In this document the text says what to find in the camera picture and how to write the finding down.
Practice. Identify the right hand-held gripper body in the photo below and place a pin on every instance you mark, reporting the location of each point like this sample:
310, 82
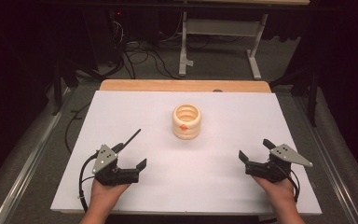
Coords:
275, 169

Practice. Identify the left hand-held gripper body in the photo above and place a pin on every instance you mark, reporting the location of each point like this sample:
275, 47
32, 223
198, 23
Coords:
118, 176

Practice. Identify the cream ribbed pen holder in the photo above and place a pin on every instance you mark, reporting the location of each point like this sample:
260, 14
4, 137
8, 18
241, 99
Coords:
186, 122

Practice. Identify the person's right hand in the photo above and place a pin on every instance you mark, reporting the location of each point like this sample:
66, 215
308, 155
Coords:
276, 191

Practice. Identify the person's left hand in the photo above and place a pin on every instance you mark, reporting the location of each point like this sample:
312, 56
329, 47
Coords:
105, 194

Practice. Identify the white board table cover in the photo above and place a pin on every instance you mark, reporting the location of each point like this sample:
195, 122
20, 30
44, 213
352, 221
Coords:
180, 174

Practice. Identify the dark metal stand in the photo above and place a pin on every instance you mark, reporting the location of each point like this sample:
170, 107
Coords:
62, 81
307, 90

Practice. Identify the wooden table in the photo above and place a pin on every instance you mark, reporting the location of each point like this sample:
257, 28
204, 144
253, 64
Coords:
183, 85

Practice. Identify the dark box with red light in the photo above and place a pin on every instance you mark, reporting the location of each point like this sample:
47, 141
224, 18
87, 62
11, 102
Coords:
104, 34

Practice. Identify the metal floor rail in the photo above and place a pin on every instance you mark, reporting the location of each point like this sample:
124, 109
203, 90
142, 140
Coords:
28, 168
329, 161

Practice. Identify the white metal desk frame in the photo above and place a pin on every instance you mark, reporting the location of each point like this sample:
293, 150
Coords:
220, 27

